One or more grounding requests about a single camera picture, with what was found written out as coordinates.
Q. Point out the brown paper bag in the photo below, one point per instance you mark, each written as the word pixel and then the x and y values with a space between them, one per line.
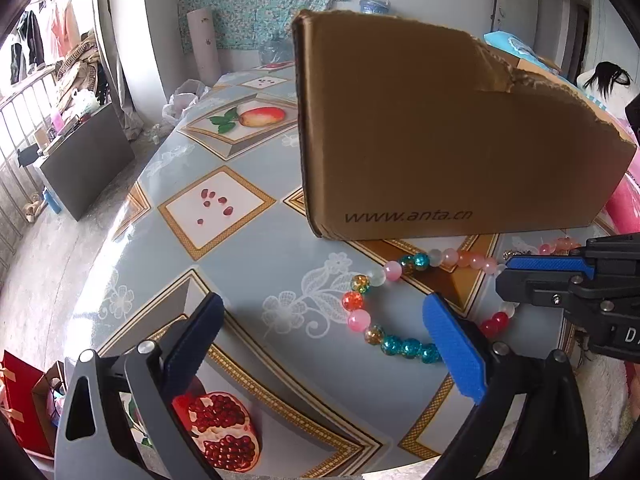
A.
pixel 47 400

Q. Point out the torn brown cardboard box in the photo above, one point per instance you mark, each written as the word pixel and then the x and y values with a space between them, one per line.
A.
pixel 425 125

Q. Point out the grey door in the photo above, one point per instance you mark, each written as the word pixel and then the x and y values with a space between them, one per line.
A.
pixel 562 25

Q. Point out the cyan pillow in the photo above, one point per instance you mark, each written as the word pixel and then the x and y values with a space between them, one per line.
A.
pixel 507 42

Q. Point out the black hanging garment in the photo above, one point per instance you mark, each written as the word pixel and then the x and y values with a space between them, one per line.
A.
pixel 27 40

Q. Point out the grey cabinet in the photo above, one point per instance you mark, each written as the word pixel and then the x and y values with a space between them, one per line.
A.
pixel 85 160

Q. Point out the fruit print tablecloth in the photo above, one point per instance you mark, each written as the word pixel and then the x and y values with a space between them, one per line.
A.
pixel 240 260

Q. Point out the clear plastic water bottle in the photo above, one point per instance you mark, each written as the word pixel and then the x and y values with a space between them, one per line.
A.
pixel 275 51

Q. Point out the pink hanging garment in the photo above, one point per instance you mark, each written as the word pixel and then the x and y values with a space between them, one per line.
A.
pixel 62 30

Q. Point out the white fluffy blanket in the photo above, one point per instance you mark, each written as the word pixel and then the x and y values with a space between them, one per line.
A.
pixel 602 390

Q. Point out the metal railing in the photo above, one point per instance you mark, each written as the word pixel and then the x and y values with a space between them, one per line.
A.
pixel 15 125

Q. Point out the pile of woven baskets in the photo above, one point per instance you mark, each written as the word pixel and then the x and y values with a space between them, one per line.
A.
pixel 80 65

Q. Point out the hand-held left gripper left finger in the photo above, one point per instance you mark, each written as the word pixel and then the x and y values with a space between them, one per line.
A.
pixel 200 332

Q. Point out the pink blanket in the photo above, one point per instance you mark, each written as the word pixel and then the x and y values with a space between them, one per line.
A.
pixel 622 205

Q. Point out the white plastic bag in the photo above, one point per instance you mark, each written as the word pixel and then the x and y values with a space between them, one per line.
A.
pixel 182 100

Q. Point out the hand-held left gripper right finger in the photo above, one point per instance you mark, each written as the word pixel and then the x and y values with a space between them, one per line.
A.
pixel 452 347

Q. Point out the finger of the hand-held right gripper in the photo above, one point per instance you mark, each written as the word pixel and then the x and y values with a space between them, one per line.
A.
pixel 542 263
pixel 535 287

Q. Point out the red paper bag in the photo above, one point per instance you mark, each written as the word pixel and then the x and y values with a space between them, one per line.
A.
pixel 22 405

